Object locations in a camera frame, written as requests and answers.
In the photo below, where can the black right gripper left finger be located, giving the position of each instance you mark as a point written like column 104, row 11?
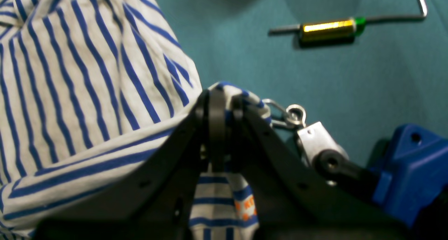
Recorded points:
column 154, row 202

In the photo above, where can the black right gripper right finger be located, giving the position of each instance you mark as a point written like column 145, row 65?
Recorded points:
column 293, row 202

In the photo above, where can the blue white striped T-shirt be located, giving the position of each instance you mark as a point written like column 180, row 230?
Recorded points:
column 90, row 89

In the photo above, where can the blue plastic knob box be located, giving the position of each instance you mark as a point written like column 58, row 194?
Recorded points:
column 412, row 173

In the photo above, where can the teal table cloth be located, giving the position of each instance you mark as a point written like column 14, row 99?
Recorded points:
column 394, row 73

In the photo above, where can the allen key with brass sleeve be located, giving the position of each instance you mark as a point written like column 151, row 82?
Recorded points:
column 340, row 31

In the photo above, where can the silver carabiner keychain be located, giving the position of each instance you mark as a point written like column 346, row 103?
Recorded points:
column 319, row 151

